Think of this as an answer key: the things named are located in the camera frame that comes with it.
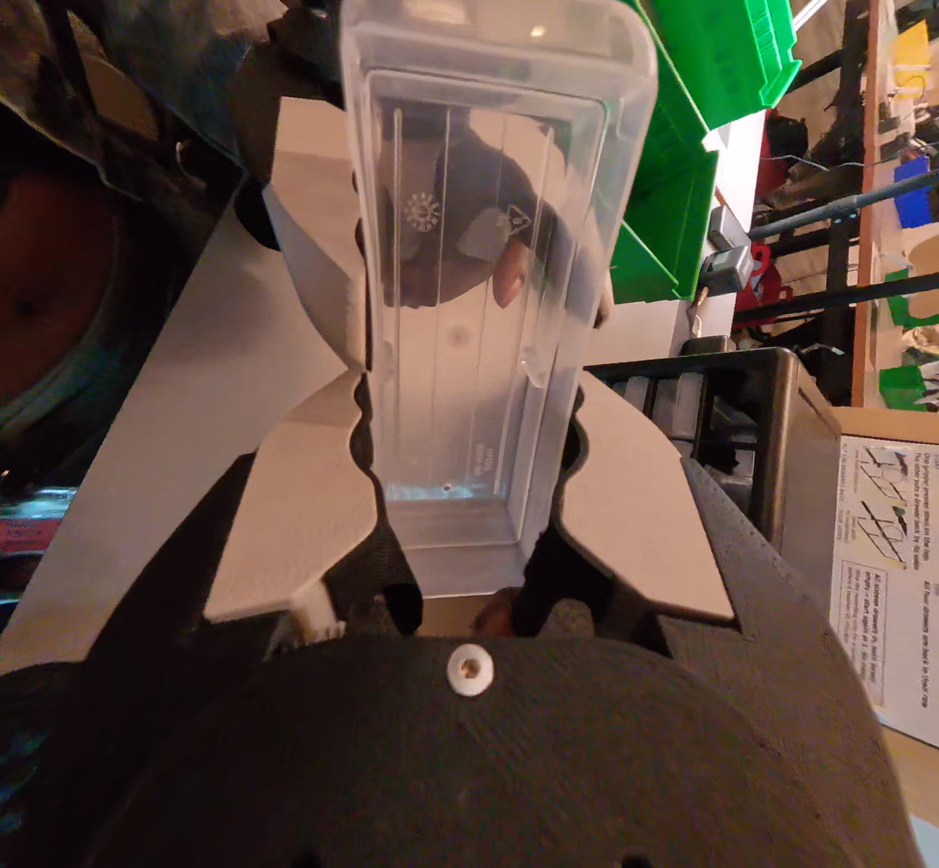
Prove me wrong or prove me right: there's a set of small cabinet drawers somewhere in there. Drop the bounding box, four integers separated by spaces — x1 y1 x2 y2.
609 372 760 465

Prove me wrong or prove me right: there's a blue pole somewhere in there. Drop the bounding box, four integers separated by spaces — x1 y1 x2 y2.
748 171 939 241

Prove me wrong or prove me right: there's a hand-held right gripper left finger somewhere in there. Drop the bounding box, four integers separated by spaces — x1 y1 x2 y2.
204 371 425 647

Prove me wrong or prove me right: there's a cardboard box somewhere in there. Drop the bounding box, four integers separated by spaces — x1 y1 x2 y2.
778 365 939 840

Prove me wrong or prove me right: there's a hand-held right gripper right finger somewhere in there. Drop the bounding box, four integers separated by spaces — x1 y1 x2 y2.
512 378 737 638

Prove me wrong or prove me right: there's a small blue bin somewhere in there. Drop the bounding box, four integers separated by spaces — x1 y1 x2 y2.
891 155 934 230

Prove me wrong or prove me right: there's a black drawer cabinet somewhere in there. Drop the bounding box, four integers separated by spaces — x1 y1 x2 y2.
585 345 804 557

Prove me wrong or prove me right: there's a white instruction sheet with drawings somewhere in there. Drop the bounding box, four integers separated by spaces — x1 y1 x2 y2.
829 434 939 746

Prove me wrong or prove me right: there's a person's dark patterned jacket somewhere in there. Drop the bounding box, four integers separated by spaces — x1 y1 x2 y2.
0 0 291 443

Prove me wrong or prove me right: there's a clear plastic drawer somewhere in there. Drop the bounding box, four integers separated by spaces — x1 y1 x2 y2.
339 0 659 599

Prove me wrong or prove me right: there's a black metal shelf rack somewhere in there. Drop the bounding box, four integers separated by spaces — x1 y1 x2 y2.
734 0 939 407

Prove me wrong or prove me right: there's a person's left hand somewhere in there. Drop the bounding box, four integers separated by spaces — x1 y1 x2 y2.
492 244 535 310

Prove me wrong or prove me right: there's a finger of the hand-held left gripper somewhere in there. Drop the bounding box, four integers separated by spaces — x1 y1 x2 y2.
260 96 370 372

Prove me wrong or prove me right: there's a grey power adapter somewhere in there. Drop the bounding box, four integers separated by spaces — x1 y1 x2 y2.
698 244 755 297
706 204 749 252

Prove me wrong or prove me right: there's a small green bin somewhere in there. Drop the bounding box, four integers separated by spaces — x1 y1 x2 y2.
884 268 939 331
876 365 930 411

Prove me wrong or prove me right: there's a red object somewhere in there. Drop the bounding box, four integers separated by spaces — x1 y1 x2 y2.
739 243 798 313

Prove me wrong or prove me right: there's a green plastic bin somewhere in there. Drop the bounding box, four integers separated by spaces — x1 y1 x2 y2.
634 0 804 131
517 0 714 201
607 149 721 305

